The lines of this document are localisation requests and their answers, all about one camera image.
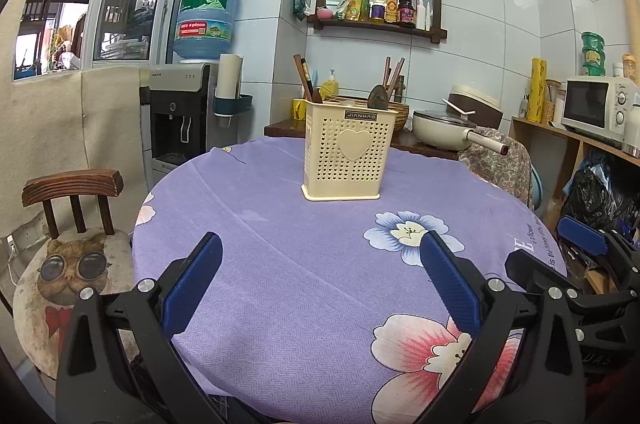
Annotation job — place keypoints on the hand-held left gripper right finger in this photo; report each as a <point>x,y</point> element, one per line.
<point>452,284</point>

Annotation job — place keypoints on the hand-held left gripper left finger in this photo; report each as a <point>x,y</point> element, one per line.
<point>192,284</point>

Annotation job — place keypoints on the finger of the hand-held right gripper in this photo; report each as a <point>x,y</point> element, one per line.
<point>580,235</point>
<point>530,266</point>

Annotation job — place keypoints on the cream perforated utensil holder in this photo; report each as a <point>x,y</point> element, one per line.
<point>345,174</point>

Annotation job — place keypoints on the stainless steel spoon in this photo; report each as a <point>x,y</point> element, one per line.
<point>377,97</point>

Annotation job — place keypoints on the black plastic bag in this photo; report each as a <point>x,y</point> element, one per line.
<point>595,194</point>

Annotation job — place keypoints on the light blue basin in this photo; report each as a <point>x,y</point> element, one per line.
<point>535,186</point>

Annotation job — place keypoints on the purple floral tablecloth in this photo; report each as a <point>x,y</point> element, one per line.
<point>280,254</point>

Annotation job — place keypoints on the paisley chair cover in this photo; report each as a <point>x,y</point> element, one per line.
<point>500,163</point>

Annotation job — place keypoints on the wooden shelf unit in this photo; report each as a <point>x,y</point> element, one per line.
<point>540,131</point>

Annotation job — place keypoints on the white thermos flask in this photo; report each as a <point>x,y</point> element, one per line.
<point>632,128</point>

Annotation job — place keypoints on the cat print seat cushion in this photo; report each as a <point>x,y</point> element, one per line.
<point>75,269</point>

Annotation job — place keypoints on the white microwave oven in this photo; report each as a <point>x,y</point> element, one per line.
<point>585,103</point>

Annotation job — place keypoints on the glass jar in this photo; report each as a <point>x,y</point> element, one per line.
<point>552,103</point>

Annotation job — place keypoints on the cream pan with lid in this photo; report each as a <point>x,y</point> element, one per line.
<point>435,131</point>

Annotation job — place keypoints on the yellow bag roll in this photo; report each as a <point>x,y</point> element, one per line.
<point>538,86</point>

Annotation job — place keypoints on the dark wooden chair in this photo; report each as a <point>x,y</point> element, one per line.
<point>70,186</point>

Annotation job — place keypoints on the brown and cream rice cooker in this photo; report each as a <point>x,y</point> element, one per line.
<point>480,108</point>

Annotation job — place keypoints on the white rice paddle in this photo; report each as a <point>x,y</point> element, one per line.
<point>457,107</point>

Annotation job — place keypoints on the woven wicker basin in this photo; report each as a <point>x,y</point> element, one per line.
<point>402,116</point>

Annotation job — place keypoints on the stack of green cups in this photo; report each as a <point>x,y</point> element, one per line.
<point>593,53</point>

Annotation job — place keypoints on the beige felt cloth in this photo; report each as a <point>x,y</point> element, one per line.
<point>75,118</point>

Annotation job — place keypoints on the yellow mug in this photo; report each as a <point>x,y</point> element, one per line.
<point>298,109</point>

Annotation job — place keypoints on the grey water dispenser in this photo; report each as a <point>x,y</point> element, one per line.
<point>175,78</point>

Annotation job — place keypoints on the yellow soap pump bottle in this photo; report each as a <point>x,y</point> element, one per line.
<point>330,86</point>

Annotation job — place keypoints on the blue water bottle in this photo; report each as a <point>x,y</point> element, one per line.
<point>205,13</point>

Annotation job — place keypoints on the white squeeze bottle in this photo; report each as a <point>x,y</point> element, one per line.
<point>422,13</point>

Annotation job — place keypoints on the dark soy sauce bottle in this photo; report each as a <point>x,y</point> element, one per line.
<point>406,8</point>

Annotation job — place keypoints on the brown sauce bottle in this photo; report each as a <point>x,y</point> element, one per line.
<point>391,8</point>

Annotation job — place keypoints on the purple label sauce bottle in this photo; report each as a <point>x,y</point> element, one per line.
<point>377,8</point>

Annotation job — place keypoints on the yellow seasoning packet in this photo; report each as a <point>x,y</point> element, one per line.
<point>350,6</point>

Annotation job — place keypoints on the small pink bowl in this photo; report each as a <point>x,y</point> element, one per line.
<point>324,12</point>

